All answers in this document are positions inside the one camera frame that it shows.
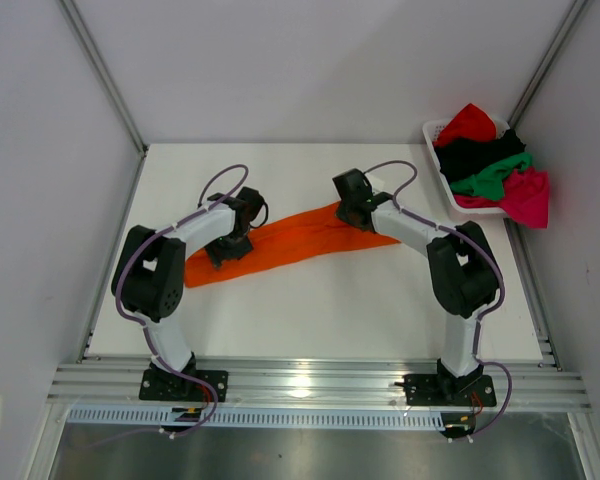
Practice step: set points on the slotted grey cable duct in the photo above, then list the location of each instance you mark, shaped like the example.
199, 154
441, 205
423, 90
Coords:
394, 420

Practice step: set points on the aluminium mounting rail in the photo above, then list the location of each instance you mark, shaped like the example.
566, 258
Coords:
315, 384

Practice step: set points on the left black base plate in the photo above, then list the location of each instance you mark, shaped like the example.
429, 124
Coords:
159, 385

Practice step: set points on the black t shirt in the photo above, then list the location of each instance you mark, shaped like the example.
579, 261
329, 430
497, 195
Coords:
463, 158

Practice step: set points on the magenta t shirt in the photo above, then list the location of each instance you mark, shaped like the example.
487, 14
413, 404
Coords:
526, 198

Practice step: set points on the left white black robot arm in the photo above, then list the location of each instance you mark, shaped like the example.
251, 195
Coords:
148, 283

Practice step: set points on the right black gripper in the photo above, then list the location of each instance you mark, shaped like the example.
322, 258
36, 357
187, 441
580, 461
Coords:
353, 216

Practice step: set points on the white plastic laundry basket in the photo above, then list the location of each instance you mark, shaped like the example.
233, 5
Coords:
431, 130

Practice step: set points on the green t shirt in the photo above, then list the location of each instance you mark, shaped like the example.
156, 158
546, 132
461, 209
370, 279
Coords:
489, 182

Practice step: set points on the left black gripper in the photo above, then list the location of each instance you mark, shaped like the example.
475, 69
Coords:
217, 254

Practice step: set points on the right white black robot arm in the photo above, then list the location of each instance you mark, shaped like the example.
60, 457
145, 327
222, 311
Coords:
464, 275

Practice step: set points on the orange t shirt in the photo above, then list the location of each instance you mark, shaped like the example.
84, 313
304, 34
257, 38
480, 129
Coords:
284, 242

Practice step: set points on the red t shirt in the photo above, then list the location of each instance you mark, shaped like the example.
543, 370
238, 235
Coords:
471, 123

